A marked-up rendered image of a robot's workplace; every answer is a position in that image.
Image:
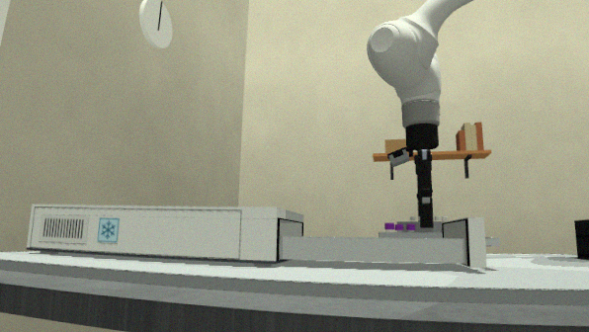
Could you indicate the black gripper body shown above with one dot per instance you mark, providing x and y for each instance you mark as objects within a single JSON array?
[{"x": 422, "y": 136}]

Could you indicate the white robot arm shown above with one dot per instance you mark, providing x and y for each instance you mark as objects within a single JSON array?
[{"x": 403, "y": 56}]

